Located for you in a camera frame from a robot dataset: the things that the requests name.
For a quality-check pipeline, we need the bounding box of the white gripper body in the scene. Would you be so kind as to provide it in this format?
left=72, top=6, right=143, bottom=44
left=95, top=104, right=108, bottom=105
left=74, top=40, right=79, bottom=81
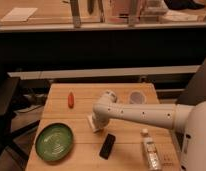
left=92, top=114, right=109, bottom=130

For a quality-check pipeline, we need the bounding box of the white sponge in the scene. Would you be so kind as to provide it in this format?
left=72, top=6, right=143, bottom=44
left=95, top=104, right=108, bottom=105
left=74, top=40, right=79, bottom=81
left=87, top=115, right=100, bottom=133

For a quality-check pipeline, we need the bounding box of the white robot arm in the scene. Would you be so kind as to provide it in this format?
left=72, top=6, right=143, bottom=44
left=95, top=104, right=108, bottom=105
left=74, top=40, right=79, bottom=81
left=89, top=90, right=206, bottom=171

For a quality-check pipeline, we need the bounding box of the black remote control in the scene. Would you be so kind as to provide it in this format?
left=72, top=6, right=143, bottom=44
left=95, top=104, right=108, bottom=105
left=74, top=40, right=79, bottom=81
left=99, top=134, right=116, bottom=159

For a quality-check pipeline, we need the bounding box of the orange carrot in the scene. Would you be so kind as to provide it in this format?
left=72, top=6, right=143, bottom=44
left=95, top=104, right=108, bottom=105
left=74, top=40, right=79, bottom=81
left=68, top=92, right=74, bottom=108

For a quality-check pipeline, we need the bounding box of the white paper cup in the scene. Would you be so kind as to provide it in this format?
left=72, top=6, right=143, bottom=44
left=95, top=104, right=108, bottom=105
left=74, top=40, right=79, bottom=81
left=129, top=92, right=146, bottom=104

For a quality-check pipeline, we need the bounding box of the green plate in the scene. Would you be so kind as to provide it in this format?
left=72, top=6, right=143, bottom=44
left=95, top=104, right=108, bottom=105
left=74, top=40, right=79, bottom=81
left=35, top=123, right=74, bottom=162

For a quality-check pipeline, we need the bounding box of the clear plastic water bottle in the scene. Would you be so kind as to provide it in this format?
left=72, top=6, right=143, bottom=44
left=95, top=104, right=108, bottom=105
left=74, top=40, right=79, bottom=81
left=141, top=128, right=162, bottom=171

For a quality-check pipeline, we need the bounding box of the black chair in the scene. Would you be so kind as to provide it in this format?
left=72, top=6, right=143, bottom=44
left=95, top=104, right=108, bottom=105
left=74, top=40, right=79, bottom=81
left=0, top=77, right=40, bottom=161

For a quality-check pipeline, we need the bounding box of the white paper sheet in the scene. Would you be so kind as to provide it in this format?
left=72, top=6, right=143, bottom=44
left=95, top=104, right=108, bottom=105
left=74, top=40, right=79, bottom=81
left=1, top=7, right=37, bottom=22

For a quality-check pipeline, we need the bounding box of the long grey bench rail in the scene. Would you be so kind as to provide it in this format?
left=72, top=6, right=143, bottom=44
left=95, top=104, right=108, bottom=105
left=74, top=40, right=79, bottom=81
left=9, top=65, right=199, bottom=80

